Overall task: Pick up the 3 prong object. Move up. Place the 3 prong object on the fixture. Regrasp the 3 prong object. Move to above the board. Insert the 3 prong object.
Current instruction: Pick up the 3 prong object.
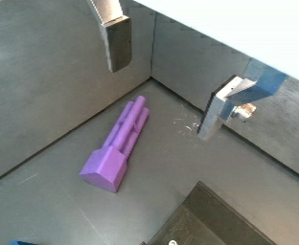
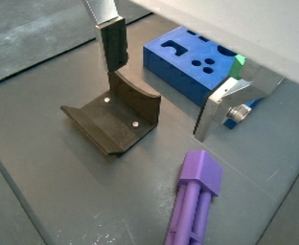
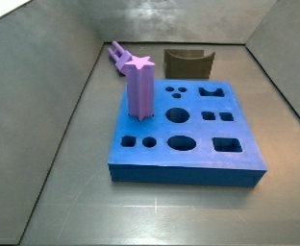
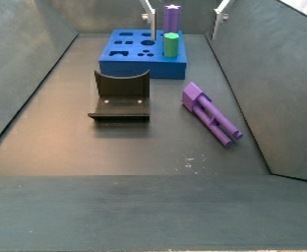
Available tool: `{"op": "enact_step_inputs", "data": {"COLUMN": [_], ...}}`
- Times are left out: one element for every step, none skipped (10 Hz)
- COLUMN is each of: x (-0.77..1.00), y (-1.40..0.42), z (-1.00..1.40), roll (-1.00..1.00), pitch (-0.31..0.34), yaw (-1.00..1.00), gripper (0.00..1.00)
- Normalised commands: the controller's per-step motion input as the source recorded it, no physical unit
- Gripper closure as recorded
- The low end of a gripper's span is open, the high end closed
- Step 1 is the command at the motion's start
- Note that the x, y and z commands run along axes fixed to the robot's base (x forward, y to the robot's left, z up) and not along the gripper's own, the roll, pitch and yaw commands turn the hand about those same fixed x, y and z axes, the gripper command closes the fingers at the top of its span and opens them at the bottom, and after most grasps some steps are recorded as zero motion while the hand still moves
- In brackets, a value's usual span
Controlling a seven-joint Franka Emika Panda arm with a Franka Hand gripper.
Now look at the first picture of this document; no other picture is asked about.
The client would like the black curved fixture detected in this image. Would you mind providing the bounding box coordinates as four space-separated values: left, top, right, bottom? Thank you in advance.
146 182 278 245

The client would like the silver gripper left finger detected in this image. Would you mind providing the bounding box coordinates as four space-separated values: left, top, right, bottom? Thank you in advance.
87 0 132 73

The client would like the blue foam hole board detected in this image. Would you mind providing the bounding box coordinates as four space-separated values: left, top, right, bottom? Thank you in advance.
9 240 37 245

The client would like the purple three prong object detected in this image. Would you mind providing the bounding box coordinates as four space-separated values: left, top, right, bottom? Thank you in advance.
79 96 150 192

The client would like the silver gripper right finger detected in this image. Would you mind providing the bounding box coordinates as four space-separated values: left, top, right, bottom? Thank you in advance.
198 59 287 141

